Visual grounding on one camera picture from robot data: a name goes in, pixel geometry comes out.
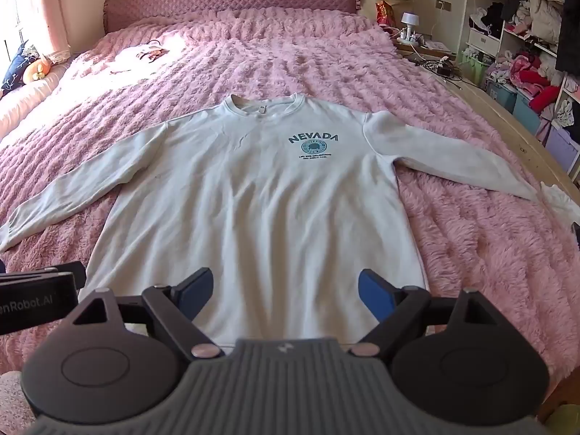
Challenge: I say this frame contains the black jacket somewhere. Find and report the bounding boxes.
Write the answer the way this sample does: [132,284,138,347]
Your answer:
[555,0,580,78]

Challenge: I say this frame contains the pink fluffy blanket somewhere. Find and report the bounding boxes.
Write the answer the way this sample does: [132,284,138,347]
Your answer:
[0,7,580,372]

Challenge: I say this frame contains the white open wardrobe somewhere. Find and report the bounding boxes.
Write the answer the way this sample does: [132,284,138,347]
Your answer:
[462,0,580,177]

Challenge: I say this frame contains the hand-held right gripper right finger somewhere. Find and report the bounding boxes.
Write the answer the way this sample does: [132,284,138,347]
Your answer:
[347,268,504,359]

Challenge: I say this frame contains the white table lamp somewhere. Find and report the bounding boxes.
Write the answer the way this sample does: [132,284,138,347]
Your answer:
[401,12,420,41]

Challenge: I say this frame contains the black clothes pile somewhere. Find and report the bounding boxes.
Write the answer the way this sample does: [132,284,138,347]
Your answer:
[471,2,506,40]

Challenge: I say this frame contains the white printed sweatshirt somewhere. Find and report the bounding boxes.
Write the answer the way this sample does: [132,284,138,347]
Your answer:
[0,93,551,347]

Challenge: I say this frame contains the wooden bed frame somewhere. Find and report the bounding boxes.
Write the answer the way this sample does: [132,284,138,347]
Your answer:
[399,41,580,254]

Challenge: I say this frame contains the blue storage bin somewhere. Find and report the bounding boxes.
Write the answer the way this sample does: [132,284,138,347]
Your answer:
[485,77,518,114]

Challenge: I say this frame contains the white power strip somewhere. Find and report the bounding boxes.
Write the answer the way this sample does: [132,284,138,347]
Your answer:
[397,27,430,49]

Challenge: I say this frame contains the cream coat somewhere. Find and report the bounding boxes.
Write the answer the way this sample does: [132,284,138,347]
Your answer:
[521,0,567,47]

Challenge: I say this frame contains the dark blue pillow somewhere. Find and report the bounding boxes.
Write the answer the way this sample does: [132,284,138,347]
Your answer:
[0,40,30,97]

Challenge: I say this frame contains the green storage bin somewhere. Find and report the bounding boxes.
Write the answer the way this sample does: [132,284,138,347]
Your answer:
[457,49,496,88]

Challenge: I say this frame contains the orange plush toy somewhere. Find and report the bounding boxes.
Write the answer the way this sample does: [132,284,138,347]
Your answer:
[24,58,54,83]

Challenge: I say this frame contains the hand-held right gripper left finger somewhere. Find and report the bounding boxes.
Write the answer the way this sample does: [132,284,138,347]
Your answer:
[68,267,225,359]

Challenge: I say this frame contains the tangled black cables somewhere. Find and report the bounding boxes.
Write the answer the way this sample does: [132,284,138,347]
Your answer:
[413,52,464,86]

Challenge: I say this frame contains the red garment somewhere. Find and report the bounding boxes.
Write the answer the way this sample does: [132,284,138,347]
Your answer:
[517,69,563,115]

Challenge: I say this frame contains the pink curtain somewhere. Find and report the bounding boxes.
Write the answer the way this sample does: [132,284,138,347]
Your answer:
[16,0,71,62]

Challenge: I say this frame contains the red snack bag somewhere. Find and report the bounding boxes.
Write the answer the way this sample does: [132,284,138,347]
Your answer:
[374,0,396,26]

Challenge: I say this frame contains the small pink white garment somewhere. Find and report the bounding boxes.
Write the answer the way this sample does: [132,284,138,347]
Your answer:
[111,40,170,73]

